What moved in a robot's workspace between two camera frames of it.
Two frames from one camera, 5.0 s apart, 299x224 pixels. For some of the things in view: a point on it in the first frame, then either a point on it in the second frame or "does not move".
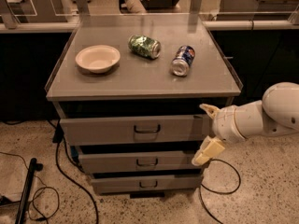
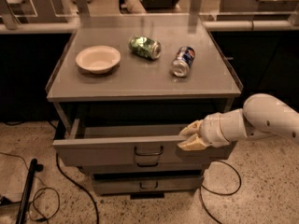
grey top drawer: (135, 130) -> (142, 151)
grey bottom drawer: (147, 185) does not move
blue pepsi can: (182, 62) does not move
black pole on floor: (33, 167) does not move
